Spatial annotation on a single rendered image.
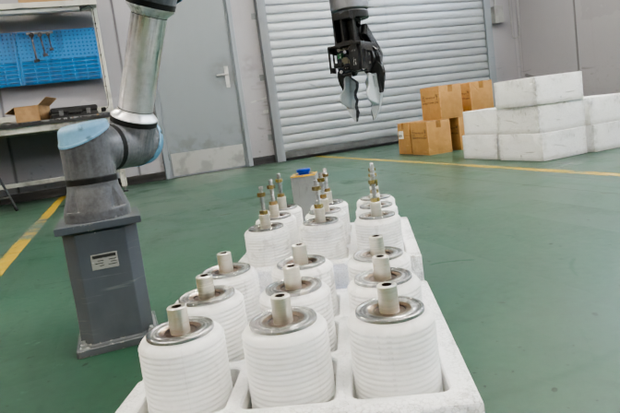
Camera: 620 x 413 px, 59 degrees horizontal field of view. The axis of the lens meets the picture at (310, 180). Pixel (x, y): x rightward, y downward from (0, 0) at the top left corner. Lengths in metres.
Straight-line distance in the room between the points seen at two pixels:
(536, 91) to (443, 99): 1.45
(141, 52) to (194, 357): 0.92
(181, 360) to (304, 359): 0.13
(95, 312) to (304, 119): 5.39
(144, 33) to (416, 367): 1.04
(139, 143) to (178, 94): 4.89
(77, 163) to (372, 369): 0.93
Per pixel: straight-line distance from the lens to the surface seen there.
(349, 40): 1.10
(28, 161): 6.31
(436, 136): 5.01
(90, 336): 1.40
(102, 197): 1.35
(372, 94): 1.09
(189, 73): 6.35
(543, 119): 3.81
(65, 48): 6.21
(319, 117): 6.63
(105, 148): 1.36
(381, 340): 0.58
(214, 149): 6.34
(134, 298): 1.37
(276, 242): 1.14
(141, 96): 1.42
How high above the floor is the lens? 0.47
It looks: 7 degrees down
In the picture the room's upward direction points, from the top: 7 degrees counter-clockwise
